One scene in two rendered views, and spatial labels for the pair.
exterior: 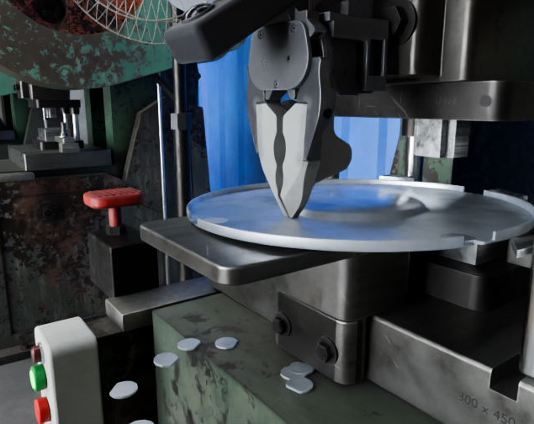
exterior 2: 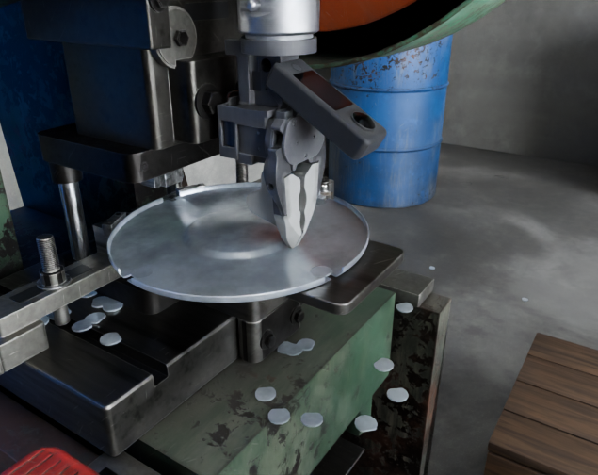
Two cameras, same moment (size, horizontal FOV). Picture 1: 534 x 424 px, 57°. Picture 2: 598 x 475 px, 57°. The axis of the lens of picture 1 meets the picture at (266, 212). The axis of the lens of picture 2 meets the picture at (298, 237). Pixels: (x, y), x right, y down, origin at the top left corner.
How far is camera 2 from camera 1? 0.77 m
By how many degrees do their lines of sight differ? 103
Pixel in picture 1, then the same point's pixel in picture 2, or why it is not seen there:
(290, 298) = (270, 314)
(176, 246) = (381, 275)
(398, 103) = (202, 148)
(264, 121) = (291, 188)
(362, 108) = (175, 161)
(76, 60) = not seen: outside the picture
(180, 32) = (379, 137)
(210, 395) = (294, 423)
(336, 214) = not seen: hidden behind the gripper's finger
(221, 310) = (193, 421)
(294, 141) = (312, 189)
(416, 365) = not seen: hidden behind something
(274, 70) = (304, 146)
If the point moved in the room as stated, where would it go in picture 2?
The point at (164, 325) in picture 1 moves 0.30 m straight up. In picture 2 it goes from (234, 463) to (214, 147)
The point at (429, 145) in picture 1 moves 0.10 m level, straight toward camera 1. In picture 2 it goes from (174, 174) to (258, 172)
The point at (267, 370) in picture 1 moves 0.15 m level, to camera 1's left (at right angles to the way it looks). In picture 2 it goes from (295, 363) to (351, 458)
